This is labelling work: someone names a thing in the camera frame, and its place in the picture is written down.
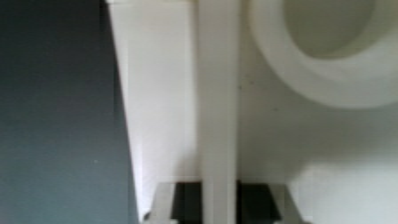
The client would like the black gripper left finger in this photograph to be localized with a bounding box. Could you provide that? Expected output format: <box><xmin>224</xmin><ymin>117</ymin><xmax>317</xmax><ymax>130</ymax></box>
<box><xmin>141</xmin><ymin>181</ymin><xmax>206</xmax><ymax>224</ymax></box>

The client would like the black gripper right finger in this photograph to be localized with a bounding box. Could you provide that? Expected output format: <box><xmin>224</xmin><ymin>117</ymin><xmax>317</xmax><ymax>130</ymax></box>
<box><xmin>237</xmin><ymin>182</ymin><xmax>311</xmax><ymax>224</ymax></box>

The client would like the white square tabletop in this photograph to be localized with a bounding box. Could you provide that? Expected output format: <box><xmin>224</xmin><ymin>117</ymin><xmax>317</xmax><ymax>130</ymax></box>
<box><xmin>198</xmin><ymin>0</ymin><xmax>398</xmax><ymax>224</ymax></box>

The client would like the white U-shaped fence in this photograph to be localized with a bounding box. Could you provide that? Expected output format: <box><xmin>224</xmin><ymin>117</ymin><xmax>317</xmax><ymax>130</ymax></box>
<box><xmin>107</xmin><ymin>0</ymin><xmax>199</xmax><ymax>215</ymax></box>

